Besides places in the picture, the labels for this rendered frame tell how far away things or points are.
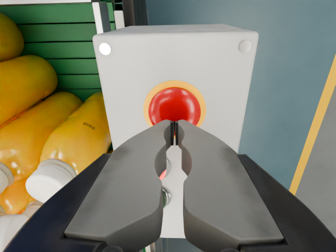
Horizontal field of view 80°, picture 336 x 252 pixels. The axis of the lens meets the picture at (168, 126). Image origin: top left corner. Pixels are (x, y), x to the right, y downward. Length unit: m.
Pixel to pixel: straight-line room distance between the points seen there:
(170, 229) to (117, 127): 0.13
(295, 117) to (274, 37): 0.55
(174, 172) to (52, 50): 0.29
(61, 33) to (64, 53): 0.03
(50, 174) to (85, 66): 0.20
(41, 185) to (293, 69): 1.37
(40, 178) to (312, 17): 1.38
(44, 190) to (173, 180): 0.13
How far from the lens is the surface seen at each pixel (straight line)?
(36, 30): 0.39
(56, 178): 0.22
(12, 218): 0.24
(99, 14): 0.26
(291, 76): 1.45
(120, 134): 0.16
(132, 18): 0.34
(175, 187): 0.19
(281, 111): 1.52
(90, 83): 0.37
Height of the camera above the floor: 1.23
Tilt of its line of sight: 61 degrees down
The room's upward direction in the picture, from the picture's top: 175 degrees counter-clockwise
